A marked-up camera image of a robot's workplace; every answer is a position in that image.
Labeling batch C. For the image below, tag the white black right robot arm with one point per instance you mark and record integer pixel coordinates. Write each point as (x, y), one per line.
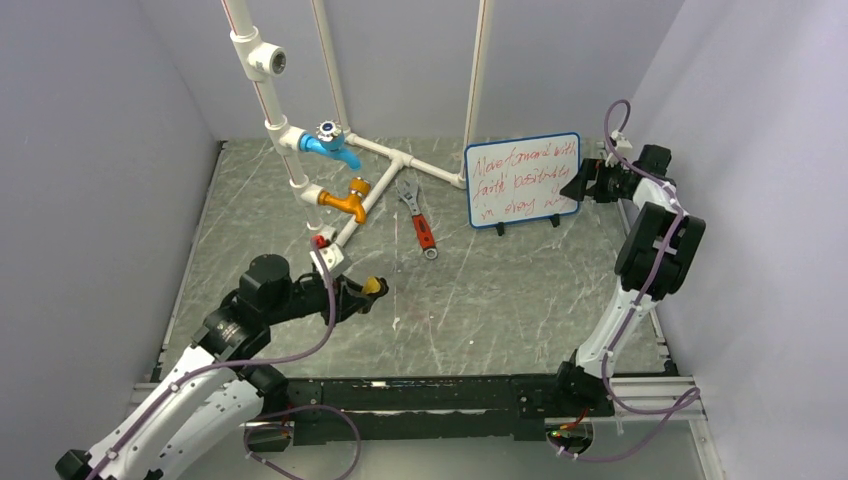
(652, 263)

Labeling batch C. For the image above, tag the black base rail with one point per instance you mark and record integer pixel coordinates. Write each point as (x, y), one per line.
(518, 406)

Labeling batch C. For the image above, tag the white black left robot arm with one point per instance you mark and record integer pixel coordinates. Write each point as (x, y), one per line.
(219, 382)

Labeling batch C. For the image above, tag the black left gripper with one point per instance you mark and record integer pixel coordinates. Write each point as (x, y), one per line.
(348, 298)

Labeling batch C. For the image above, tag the white PVC pipe frame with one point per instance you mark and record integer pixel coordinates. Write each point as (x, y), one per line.
(263, 62)

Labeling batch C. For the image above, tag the red handled adjustable wrench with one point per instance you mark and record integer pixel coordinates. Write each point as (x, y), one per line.
(408, 193)

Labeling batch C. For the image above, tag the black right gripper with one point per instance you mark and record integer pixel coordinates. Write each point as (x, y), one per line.
(591, 170)

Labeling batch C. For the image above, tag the blue framed whiteboard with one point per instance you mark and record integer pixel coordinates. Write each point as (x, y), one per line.
(519, 180)

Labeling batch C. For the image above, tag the yellow black whiteboard eraser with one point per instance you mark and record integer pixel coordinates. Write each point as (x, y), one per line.
(375, 287)

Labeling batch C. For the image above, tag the blue faucet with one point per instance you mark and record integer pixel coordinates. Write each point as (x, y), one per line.
(329, 141)

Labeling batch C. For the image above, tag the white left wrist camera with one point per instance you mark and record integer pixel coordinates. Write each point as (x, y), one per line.
(329, 259)

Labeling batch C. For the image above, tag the orange faucet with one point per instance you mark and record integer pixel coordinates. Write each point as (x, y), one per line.
(352, 203)

